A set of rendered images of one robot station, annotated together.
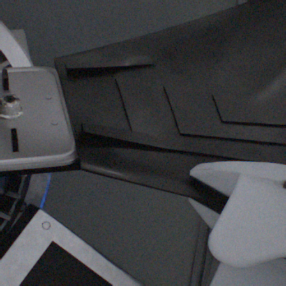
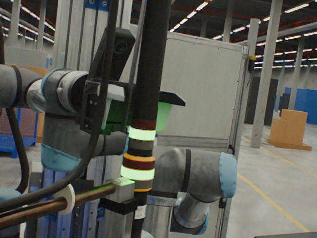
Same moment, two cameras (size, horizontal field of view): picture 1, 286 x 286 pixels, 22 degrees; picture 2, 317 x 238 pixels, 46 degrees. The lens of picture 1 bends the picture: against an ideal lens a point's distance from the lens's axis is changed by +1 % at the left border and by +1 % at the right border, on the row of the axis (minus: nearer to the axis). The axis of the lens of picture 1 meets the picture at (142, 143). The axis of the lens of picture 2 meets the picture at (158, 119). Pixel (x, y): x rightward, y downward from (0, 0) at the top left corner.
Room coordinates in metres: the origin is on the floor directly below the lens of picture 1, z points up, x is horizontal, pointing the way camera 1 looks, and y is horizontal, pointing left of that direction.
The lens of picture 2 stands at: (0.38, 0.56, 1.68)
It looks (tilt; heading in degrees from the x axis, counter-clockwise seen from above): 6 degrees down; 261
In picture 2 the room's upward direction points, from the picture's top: 7 degrees clockwise
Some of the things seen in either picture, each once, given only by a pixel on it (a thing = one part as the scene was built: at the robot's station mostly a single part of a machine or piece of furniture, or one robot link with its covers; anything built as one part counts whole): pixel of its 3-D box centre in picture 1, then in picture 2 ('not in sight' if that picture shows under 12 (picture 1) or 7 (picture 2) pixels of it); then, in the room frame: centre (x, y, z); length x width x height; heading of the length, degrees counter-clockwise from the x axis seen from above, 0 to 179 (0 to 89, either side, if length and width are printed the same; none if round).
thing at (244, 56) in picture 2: not in sight; (246, 70); (-0.64, -2.04, 1.82); 0.09 x 0.04 x 0.23; 16
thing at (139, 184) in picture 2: not in sight; (136, 180); (0.32, 0.07, 1.54); 0.04 x 0.04 x 0.01
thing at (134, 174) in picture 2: not in sight; (137, 170); (0.32, 0.07, 1.56); 0.04 x 0.04 x 0.01
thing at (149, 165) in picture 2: not in sight; (138, 161); (0.32, 0.07, 1.57); 0.04 x 0.04 x 0.01
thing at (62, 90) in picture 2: not in sight; (81, 92); (0.41, -0.11, 1.64); 0.08 x 0.05 x 0.08; 26
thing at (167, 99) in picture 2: not in sight; (160, 111); (0.29, 0.04, 1.64); 0.09 x 0.03 x 0.06; 138
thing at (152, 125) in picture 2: not in sight; (143, 123); (0.32, 0.07, 1.62); 0.03 x 0.03 x 0.01
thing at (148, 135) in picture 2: not in sight; (142, 133); (0.32, 0.07, 1.61); 0.03 x 0.03 x 0.01
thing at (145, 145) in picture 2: not in sight; (140, 143); (0.32, 0.07, 1.60); 0.03 x 0.03 x 0.01
